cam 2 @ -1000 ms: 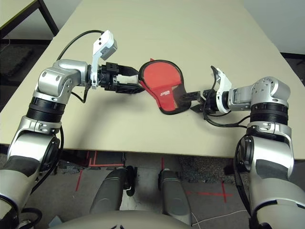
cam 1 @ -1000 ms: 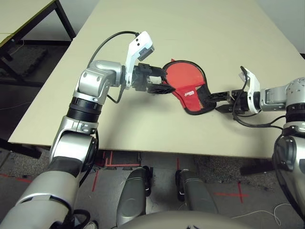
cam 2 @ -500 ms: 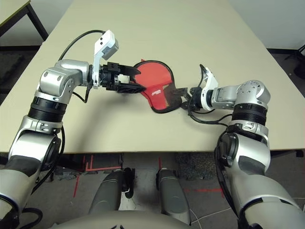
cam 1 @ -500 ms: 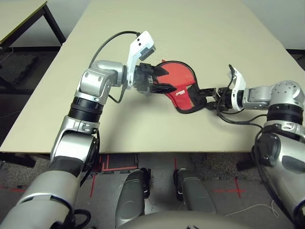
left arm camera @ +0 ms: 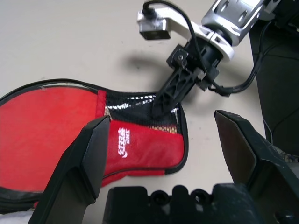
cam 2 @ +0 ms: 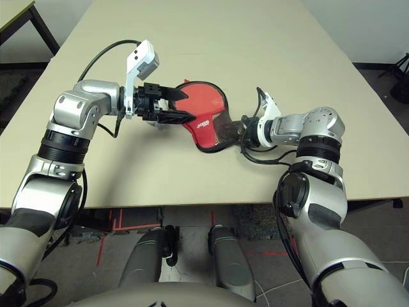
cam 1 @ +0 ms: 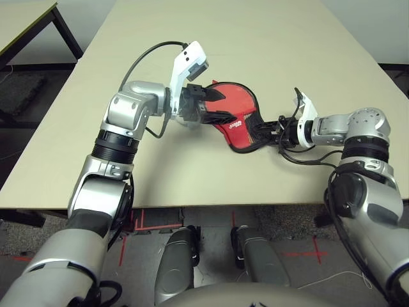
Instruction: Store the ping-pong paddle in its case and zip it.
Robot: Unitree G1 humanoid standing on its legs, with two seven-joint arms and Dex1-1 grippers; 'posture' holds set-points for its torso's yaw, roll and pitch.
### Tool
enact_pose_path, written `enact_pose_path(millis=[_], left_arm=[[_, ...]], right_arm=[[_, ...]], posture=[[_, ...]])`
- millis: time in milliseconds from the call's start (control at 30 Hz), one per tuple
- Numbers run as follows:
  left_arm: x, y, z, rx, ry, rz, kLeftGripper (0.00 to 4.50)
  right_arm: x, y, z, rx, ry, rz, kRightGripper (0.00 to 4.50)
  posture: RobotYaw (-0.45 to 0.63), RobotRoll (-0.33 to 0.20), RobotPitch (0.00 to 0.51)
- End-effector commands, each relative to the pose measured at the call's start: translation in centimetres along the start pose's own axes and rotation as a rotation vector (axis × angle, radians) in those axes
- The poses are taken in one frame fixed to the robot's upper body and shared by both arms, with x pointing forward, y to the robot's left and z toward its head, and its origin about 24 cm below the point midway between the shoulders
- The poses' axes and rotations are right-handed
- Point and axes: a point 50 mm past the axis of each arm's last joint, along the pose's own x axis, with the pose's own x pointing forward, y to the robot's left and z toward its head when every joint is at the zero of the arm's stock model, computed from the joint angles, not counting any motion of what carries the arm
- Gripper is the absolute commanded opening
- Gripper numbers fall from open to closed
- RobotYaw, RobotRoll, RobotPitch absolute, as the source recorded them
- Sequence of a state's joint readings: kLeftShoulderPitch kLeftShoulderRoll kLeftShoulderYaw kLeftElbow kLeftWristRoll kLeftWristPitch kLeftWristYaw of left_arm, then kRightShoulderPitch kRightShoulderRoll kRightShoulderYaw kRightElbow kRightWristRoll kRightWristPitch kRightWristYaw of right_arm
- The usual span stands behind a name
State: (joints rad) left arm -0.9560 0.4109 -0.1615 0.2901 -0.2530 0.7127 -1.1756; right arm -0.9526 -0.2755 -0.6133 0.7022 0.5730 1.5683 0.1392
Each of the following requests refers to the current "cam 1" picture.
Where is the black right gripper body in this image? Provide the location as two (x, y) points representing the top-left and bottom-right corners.
(276, 114), (300, 148)

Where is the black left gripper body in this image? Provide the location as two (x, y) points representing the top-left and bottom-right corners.
(178, 83), (208, 124)

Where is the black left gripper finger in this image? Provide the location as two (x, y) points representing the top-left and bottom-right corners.
(201, 88), (228, 102)
(203, 111), (235, 126)

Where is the red black paddle case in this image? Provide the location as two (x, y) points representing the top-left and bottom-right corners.
(204, 79), (276, 155)

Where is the grey right robot leg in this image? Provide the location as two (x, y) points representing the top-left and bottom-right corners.
(230, 225), (291, 287)

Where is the grey robot leg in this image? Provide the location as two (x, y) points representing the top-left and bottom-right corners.
(230, 225), (291, 287)
(155, 225), (202, 305)

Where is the red floor tape cross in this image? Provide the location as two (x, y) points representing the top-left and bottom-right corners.
(282, 236), (328, 265)

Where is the red floor tape outline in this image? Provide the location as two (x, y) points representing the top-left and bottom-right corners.
(119, 207), (183, 267)

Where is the black framed side table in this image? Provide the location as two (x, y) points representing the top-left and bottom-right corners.
(0, 0), (84, 73)

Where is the grey left robot leg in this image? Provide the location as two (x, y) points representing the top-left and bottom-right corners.
(155, 225), (202, 305)

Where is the grey robot torso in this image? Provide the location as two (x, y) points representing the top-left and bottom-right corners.
(158, 281), (387, 307)

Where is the black foam floor mat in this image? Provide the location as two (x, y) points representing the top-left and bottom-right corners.
(0, 73), (47, 118)

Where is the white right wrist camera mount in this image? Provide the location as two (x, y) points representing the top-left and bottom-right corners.
(293, 88), (320, 150)

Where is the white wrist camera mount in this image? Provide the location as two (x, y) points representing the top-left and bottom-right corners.
(168, 41), (210, 129)
(293, 88), (320, 150)

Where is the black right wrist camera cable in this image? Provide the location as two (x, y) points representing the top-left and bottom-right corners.
(277, 140), (344, 167)

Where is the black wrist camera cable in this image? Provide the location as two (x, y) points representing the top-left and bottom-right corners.
(120, 40), (189, 140)
(277, 140), (344, 167)

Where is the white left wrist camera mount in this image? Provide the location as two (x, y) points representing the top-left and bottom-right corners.
(168, 41), (210, 129)

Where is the black left wrist camera cable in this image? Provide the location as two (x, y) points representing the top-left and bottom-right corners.
(120, 40), (189, 140)

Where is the white string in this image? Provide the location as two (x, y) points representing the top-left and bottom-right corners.
(297, 270), (373, 292)

